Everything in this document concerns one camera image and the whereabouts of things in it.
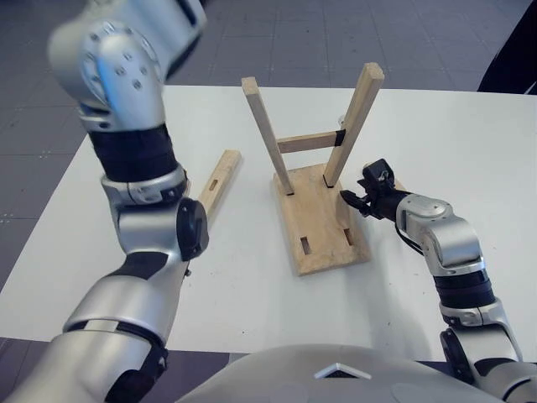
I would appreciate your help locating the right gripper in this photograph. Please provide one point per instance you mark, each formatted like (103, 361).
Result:
(384, 203)

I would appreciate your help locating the wooden leg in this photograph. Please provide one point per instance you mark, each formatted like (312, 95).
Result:
(268, 134)
(352, 117)
(220, 180)

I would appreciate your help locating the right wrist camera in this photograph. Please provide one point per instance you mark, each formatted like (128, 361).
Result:
(379, 171)

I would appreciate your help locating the wooden seat board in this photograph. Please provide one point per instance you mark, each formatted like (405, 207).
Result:
(323, 226)

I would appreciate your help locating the wooden cross bar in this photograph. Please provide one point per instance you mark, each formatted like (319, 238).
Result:
(306, 142)

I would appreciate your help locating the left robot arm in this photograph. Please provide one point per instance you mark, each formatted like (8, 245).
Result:
(126, 126)

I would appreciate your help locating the robot body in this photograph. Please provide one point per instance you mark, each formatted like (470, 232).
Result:
(335, 378)

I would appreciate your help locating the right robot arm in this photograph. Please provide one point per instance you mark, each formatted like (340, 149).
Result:
(457, 247)

